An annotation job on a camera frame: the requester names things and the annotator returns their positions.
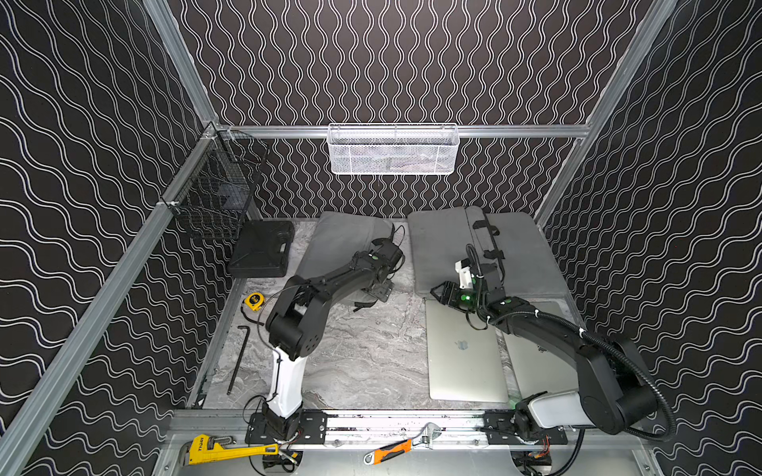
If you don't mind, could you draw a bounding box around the grey laptop bag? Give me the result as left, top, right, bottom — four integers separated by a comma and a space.
408, 206, 503, 299
297, 212, 393, 279
486, 212, 569, 299

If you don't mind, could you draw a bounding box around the silver laptop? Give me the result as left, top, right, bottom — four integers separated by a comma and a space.
425, 301, 508, 404
503, 334, 579, 398

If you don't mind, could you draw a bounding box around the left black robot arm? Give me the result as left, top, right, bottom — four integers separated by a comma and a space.
262, 237, 405, 441

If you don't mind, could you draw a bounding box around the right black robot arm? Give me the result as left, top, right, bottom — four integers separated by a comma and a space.
431, 281, 677, 442

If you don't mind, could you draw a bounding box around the black plastic tool case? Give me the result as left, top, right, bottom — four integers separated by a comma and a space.
227, 220, 296, 279

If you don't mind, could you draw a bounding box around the yellow tape measure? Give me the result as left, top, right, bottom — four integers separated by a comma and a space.
243, 293, 266, 313

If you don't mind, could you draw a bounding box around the orange adjustable wrench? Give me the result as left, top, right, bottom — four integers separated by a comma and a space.
363, 422, 444, 466

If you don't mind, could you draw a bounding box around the black hex key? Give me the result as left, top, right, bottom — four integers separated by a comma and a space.
226, 325, 251, 396

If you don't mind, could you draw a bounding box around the yellow pipe wrench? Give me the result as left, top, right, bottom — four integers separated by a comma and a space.
181, 434, 280, 466

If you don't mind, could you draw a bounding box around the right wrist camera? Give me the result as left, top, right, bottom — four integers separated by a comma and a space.
456, 259, 473, 290

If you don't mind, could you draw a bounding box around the white wire mesh basket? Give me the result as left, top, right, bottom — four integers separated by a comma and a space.
327, 123, 460, 176

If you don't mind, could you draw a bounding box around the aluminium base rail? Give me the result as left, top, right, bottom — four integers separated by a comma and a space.
243, 409, 638, 450

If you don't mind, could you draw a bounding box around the black wire basket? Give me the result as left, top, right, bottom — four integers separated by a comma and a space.
168, 123, 272, 242

